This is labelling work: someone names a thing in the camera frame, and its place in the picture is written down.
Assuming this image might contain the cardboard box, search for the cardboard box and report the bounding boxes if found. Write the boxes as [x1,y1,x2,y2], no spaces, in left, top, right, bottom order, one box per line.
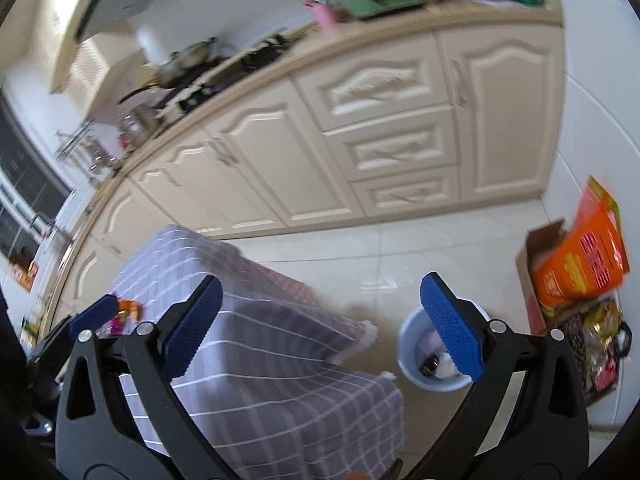
[515,217,571,336]

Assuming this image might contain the light blue trash bin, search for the light blue trash bin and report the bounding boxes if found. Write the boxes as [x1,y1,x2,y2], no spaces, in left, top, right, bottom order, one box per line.
[397,305,488,393]

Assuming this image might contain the wall utensil rack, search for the wall utensil rack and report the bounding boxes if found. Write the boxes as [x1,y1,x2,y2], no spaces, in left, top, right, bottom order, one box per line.
[55,125,116,176]

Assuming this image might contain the sliding window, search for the sliding window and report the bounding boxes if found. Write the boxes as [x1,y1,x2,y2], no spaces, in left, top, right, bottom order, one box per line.
[0,90,76,261]

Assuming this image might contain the steel wok with lid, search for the steel wok with lid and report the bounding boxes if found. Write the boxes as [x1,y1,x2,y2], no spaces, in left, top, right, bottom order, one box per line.
[117,37,221,106]

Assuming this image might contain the orange printed bag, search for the orange printed bag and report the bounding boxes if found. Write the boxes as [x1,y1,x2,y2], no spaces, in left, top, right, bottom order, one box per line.
[532,175,631,311]

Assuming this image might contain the yellow snack wrapper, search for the yellow snack wrapper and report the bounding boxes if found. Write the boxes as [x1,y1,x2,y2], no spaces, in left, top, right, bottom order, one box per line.
[116,300,144,323]

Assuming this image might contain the grey checked tablecloth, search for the grey checked tablecloth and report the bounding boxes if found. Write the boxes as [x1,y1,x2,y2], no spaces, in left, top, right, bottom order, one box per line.
[107,225,406,471]

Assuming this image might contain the pink chopstick holder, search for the pink chopstick holder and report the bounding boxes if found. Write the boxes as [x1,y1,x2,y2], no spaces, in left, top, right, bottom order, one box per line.
[312,2,337,31]

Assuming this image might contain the black gas stove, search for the black gas stove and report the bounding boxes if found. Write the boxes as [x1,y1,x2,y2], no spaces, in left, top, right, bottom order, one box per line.
[150,35,296,111]

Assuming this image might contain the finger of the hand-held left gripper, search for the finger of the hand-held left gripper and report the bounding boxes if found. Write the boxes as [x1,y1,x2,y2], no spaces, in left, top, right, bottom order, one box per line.
[27,294,119,361]

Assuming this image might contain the small lattice door cabinet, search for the small lattice door cabinet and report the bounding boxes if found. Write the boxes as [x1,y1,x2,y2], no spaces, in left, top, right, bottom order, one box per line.
[65,42,108,96]

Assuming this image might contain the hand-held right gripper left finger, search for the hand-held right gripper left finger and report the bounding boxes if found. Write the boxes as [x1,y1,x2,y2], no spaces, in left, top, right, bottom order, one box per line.
[55,275,236,480]

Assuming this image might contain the orange dish soap bottle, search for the orange dish soap bottle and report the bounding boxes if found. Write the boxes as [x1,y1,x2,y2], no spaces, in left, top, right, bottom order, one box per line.
[12,260,40,291]

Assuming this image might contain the cream cabinet drawer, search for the cream cabinet drawer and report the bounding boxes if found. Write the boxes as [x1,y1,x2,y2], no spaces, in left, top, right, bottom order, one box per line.
[350,165,461,218]
[292,45,453,131]
[322,105,458,181]

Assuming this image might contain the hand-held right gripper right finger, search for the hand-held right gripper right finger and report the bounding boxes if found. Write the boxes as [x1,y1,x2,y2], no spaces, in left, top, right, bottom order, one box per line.
[420,272,590,480]

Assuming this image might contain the cream base cabinets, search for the cream base cabinets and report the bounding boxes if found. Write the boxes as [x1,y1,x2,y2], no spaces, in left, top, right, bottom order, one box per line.
[47,5,566,321]

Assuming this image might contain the steel steamer pot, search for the steel steamer pot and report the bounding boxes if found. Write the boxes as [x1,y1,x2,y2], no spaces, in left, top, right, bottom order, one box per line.
[120,102,161,136]

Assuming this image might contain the patterned bag of snacks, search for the patterned bag of snacks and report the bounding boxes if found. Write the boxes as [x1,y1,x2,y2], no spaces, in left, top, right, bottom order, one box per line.
[557,297,633,401]

